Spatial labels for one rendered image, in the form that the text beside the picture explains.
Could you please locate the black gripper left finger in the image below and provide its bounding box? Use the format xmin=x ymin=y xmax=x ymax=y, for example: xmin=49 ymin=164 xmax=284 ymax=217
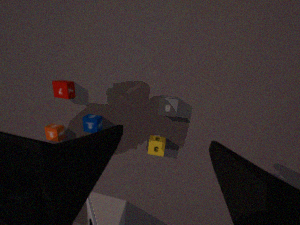
xmin=0 ymin=125 xmax=123 ymax=225

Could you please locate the yellow block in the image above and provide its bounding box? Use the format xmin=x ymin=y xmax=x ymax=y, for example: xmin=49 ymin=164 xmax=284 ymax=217
xmin=148 ymin=135 xmax=166 ymax=157

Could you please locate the blue block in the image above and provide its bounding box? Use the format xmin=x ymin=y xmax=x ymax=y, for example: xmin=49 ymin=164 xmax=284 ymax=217
xmin=83 ymin=114 xmax=102 ymax=133

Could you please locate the red block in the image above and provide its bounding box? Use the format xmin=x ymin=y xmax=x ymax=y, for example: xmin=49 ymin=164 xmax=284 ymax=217
xmin=52 ymin=80 xmax=76 ymax=99

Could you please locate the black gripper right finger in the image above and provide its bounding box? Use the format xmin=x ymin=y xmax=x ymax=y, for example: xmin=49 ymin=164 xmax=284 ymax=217
xmin=209 ymin=141 xmax=300 ymax=225

